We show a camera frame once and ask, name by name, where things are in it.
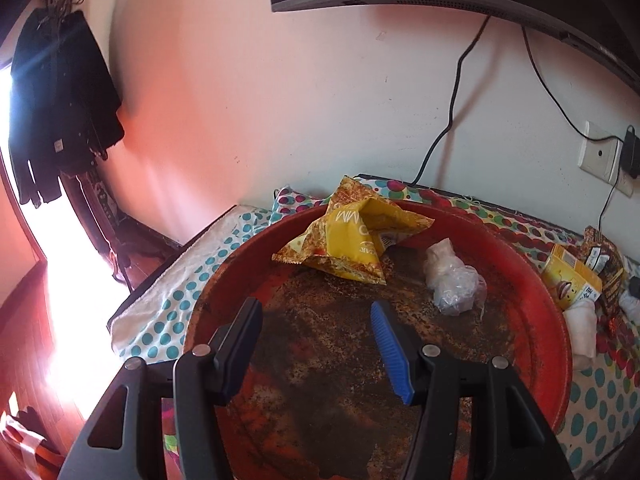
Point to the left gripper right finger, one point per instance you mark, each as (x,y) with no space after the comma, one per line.
(509,438)

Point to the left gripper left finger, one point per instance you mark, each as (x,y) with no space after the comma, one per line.
(123,437)

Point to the white sock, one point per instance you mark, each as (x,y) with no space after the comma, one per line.
(581,322)

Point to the clear plastic packet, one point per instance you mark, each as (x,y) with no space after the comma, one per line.
(457,288)

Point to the yellow medicine box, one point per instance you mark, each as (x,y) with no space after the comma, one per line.
(568,280)

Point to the yellow snack bag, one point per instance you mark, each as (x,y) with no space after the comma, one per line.
(348,241)

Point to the brown coffee snack bag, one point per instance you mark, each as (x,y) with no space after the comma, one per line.
(602,257)

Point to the polka dot bed sheet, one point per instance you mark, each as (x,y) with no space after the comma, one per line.
(604,397)

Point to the red round metal tray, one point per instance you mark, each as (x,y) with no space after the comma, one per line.
(316,401)

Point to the black hanging jacket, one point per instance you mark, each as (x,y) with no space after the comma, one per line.
(63,105)

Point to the black power adapter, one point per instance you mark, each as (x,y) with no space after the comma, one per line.
(630,154)

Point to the white wall socket plate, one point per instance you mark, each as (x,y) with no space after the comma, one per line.
(601,159)

